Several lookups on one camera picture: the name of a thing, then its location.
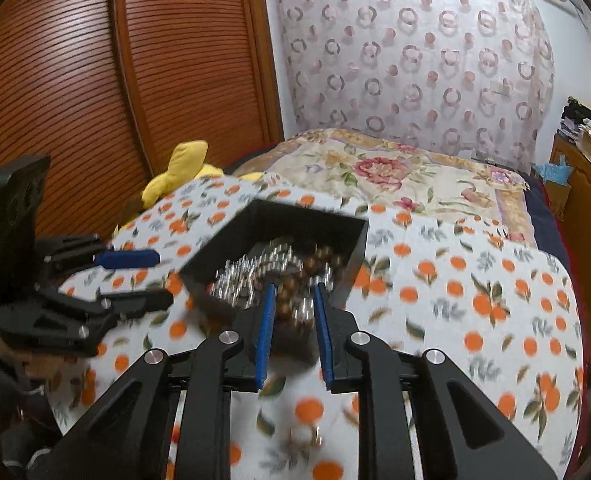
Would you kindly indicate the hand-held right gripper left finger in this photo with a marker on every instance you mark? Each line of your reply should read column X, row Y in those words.
column 265, row 330

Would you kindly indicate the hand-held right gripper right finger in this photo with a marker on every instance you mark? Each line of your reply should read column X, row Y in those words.
column 324, row 330

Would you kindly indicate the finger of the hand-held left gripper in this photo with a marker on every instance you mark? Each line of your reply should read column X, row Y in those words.
column 75, row 320
column 125, row 258

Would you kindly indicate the black square box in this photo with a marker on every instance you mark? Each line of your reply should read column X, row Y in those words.
column 235, row 230

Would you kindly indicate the person's left hand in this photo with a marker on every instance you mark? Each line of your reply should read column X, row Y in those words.
column 45, row 367

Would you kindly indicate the yellow plush toy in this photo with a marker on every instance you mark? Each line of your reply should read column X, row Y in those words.
column 185, row 160

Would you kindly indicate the person's dark clothing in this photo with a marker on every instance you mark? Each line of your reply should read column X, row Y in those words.
column 10, row 420

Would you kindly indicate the orange fruit print cloth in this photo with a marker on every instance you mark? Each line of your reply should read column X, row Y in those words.
column 450, row 320

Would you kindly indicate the brown slatted wooden wardrobe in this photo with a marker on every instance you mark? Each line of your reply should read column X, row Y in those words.
column 75, row 85

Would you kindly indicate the floral blanket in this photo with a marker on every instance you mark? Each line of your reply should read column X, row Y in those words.
column 400, row 180

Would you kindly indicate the dark blue bed sheet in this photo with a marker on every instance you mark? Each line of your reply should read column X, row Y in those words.
column 555, row 240

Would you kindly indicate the small cardboard box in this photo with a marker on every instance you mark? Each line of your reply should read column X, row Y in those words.
column 559, row 200

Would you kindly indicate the blue plastic bag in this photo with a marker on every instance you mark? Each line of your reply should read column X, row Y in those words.
column 553, row 172

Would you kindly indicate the sheer circle pattern curtain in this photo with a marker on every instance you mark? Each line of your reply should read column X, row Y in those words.
column 415, row 60

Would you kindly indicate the wooden side cabinet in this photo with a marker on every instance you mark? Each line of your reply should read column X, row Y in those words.
column 585, row 210

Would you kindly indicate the stack of dark clothes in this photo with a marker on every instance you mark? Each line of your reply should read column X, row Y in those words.
column 575, row 115

